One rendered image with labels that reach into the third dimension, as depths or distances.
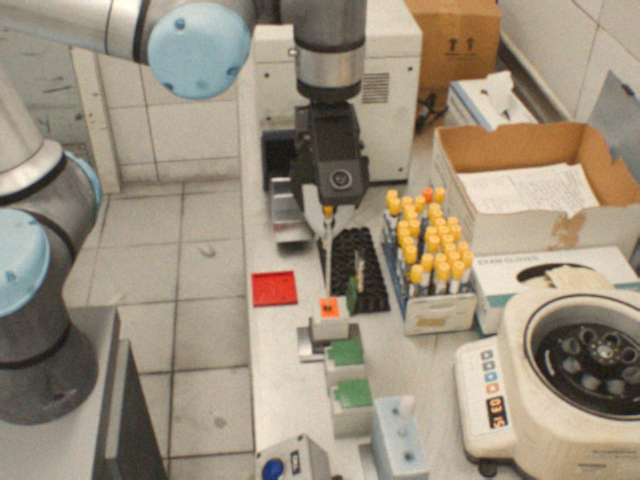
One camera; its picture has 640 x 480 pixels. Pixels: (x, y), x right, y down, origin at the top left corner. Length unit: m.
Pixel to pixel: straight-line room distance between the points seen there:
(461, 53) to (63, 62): 1.49
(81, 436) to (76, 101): 1.90
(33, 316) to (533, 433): 0.57
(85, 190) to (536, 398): 0.61
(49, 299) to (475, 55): 1.12
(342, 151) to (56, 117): 2.05
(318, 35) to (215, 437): 1.44
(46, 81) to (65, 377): 1.85
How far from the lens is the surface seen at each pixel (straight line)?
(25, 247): 0.78
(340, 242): 1.10
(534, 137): 1.25
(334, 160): 0.71
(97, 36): 0.58
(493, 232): 1.02
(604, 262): 1.09
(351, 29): 0.69
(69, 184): 0.88
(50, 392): 0.88
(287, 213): 1.13
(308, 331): 0.97
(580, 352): 0.90
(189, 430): 1.97
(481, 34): 1.59
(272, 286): 1.06
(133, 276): 2.43
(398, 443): 0.77
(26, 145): 0.86
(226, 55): 0.54
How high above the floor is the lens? 1.61
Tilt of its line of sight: 40 degrees down
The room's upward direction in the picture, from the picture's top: straight up
